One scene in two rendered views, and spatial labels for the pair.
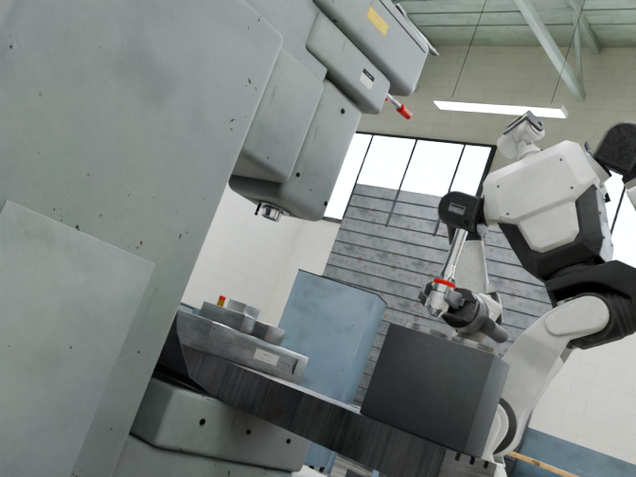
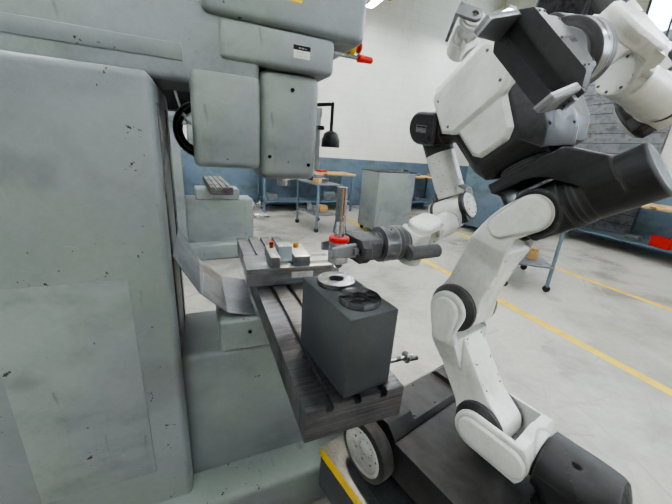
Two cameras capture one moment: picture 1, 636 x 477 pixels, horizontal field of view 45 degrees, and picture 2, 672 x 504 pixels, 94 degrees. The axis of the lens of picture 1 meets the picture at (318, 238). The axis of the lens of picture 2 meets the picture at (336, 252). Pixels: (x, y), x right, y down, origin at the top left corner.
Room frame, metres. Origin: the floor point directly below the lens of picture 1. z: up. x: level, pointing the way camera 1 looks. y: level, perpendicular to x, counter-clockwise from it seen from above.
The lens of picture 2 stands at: (0.90, -0.57, 1.42)
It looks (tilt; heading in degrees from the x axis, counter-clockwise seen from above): 18 degrees down; 26
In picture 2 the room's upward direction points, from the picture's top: 4 degrees clockwise
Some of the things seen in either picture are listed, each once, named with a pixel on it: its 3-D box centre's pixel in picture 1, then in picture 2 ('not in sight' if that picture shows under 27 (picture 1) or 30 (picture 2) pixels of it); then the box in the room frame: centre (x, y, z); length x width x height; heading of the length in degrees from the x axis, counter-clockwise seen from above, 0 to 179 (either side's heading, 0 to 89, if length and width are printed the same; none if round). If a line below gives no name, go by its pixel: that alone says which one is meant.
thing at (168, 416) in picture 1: (196, 412); (281, 305); (1.84, 0.13, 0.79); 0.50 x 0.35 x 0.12; 140
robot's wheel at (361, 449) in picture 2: not in sight; (367, 447); (1.66, -0.36, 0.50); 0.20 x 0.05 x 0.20; 64
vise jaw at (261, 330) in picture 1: (253, 327); (297, 254); (1.87, 0.07, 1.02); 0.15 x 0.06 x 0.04; 48
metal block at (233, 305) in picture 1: (240, 316); (283, 251); (1.82, 0.11, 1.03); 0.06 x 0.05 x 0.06; 48
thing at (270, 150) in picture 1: (247, 112); (224, 123); (1.69, 0.25, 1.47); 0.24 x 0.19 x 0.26; 50
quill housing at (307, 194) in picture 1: (295, 148); (282, 129); (1.84, 0.13, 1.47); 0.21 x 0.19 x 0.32; 50
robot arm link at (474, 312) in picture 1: (456, 307); (371, 245); (1.59, -0.32, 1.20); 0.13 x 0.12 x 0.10; 55
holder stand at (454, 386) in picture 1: (435, 385); (344, 325); (1.49, -0.32, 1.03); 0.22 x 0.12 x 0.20; 58
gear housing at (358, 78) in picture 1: (315, 64); (272, 58); (1.81, 0.16, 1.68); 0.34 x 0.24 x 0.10; 140
